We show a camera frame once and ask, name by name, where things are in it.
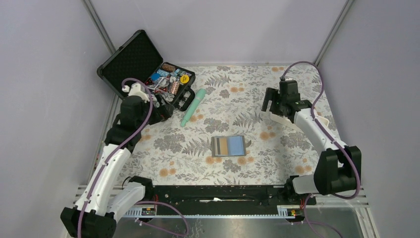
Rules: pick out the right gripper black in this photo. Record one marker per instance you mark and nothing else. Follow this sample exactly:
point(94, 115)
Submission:
point(271, 94)

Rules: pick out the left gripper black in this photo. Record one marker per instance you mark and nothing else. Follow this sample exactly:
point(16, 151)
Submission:
point(161, 113)

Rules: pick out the taupe leather card holder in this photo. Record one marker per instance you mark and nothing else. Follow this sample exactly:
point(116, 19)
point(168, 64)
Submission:
point(237, 145)

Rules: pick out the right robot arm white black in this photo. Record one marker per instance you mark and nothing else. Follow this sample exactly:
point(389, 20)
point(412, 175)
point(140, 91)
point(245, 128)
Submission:
point(339, 165)

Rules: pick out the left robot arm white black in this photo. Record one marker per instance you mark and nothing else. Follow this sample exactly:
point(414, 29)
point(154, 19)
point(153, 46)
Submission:
point(95, 214)

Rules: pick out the white rectangular tray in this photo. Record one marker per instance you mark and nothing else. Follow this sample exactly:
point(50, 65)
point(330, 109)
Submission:
point(286, 122)

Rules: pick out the yellow poker chip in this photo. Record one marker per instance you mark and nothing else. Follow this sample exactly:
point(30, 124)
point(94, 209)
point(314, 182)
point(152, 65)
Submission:
point(184, 79)

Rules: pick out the mint green tube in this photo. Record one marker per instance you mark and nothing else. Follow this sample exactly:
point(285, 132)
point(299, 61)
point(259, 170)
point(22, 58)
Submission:
point(192, 107)

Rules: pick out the black poker chip case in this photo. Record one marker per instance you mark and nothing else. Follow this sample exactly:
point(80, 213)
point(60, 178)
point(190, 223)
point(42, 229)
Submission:
point(139, 58)

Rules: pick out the floral patterned table mat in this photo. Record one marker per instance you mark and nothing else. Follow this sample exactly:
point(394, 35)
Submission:
point(173, 155)

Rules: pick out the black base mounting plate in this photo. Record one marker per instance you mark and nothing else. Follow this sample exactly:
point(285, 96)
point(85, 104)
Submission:
point(220, 201)

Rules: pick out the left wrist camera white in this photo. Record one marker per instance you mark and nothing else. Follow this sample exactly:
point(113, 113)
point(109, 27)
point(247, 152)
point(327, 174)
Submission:
point(136, 89)

